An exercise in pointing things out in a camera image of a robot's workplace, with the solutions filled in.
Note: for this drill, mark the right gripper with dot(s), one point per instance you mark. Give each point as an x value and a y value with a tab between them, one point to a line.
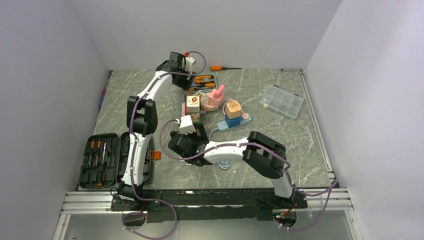
203	136

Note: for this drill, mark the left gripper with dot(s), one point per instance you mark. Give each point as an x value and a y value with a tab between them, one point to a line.
185	84

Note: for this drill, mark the grey tool tray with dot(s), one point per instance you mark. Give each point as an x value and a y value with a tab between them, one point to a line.
200	85

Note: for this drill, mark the light blue power strip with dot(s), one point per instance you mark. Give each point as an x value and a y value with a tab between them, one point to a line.
222	127

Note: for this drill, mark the black tool case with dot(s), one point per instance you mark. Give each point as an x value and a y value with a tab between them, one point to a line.
112	151

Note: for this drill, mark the clear plastic screw box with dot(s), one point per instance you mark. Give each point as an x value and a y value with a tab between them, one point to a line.
281	101

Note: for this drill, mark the white power strip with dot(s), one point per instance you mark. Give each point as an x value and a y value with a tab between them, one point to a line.
195	116

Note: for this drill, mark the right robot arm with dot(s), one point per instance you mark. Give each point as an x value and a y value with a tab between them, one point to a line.
263	154

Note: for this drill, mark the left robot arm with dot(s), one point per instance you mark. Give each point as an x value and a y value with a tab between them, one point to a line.
142	117

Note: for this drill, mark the pink round socket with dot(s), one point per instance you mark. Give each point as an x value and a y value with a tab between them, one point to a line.
212	101

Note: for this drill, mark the white cube adapter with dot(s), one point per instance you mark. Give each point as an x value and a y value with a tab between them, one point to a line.
192	104

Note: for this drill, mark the dark blue cube adapter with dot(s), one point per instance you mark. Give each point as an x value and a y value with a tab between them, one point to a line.
232	122

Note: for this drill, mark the tan cube adapter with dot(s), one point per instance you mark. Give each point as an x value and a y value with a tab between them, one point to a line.
233	109

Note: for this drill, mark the blue red pen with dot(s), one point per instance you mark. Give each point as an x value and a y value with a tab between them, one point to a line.
102	95

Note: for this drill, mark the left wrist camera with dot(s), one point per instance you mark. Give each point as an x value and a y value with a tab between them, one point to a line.
189	63

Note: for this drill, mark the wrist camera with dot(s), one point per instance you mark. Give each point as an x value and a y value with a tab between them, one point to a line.
189	63
186	125

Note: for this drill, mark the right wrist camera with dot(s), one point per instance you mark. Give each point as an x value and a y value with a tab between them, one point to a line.
186	125

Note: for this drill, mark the orange handled screwdriver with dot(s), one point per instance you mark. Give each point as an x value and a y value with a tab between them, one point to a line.
218	68

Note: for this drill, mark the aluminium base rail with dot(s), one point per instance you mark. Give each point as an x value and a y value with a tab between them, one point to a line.
208	204

